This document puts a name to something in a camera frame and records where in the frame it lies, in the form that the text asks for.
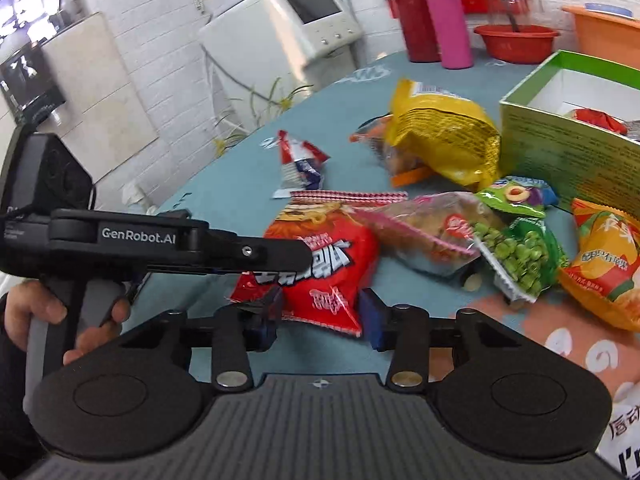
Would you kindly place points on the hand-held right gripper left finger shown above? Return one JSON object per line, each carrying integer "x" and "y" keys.
{"x": 270, "y": 321}

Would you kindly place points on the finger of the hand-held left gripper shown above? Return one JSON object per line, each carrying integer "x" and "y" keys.
{"x": 260, "y": 252}

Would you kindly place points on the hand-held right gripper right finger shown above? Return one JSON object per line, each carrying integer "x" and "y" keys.
{"x": 372, "y": 326}

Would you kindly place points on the red noodle snack packet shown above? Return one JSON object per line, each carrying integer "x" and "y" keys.
{"x": 330, "y": 270}

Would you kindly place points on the green pea packet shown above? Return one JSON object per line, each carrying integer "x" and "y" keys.
{"x": 520, "y": 255}

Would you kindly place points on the green cardboard box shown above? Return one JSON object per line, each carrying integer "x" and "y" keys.
{"x": 565, "y": 155}

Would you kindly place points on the person's left forearm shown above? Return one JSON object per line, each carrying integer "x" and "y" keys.
{"x": 10, "y": 410}

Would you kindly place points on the person's left hand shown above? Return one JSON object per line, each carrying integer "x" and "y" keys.
{"x": 30, "y": 307}

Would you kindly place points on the red white blue packet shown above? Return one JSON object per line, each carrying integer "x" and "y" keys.
{"x": 300, "y": 160}

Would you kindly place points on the clear packet pink edge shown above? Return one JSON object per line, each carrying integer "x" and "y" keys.
{"x": 435, "y": 230}
{"x": 350, "y": 195}

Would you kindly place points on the beige board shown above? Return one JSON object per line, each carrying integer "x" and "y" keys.
{"x": 95, "y": 95}

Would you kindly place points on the green spindly plant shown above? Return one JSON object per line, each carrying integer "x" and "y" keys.
{"x": 272, "y": 100}

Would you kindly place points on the dark television screen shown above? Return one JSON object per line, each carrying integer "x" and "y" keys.
{"x": 25, "y": 80}

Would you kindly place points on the orange clear snack packet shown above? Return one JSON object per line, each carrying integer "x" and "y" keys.
{"x": 376, "y": 132}

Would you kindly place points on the teal printed tablecloth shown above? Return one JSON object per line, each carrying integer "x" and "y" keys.
{"x": 350, "y": 105}

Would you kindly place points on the blue green purple packet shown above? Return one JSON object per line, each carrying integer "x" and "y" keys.
{"x": 520, "y": 195}

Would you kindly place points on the yellow snack bag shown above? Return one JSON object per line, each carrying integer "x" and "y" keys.
{"x": 440, "y": 130}

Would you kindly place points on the white appliance with screen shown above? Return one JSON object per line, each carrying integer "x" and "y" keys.
{"x": 280, "y": 45}

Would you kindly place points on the orange chip packet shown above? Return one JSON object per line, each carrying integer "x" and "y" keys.
{"x": 605, "y": 270}

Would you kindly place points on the white printed cloth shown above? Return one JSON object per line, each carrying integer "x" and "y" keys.
{"x": 625, "y": 435}

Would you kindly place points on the red thermos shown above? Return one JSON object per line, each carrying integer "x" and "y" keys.
{"x": 415, "y": 10}

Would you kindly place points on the pink bottle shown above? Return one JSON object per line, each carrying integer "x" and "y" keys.
{"x": 447, "y": 20}

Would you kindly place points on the small red packet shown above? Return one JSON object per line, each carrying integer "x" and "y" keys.
{"x": 600, "y": 120}

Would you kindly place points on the red plastic basin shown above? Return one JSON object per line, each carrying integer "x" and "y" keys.
{"x": 515, "y": 45}

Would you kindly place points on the orange plastic basin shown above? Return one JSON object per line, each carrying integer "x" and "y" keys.
{"x": 605, "y": 32}

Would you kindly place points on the blue flat lid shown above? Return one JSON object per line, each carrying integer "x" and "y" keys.
{"x": 607, "y": 8}

